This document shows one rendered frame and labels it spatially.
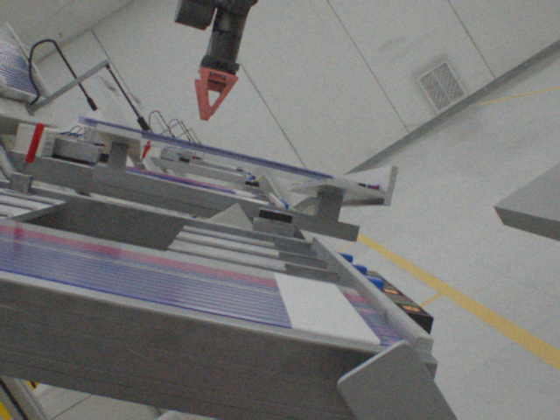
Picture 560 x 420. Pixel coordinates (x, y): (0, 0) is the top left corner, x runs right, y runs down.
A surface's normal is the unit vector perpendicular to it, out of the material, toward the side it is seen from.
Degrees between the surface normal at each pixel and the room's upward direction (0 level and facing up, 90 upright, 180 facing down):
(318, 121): 90
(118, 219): 90
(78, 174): 90
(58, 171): 90
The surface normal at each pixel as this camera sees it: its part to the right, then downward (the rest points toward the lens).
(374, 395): 0.05, 0.07
